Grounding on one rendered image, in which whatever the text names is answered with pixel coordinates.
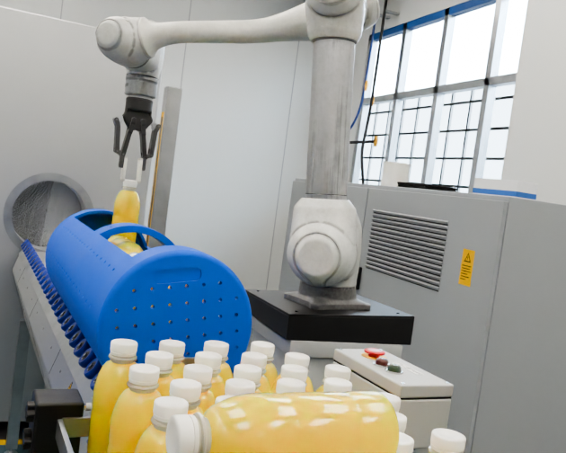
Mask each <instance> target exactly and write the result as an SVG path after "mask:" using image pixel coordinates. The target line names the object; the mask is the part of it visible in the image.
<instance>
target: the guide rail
mask: <svg viewBox="0 0 566 453"><path fill-rule="evenodd" d="M55 439H56V442H57V447H58V450H59V453H74V451H73V449H72V446H71V443H70V440H69V438H68V435H67V432H66V427H65V424H64V422H63V419H58V420H57V429H56V438H55Z"/></svg>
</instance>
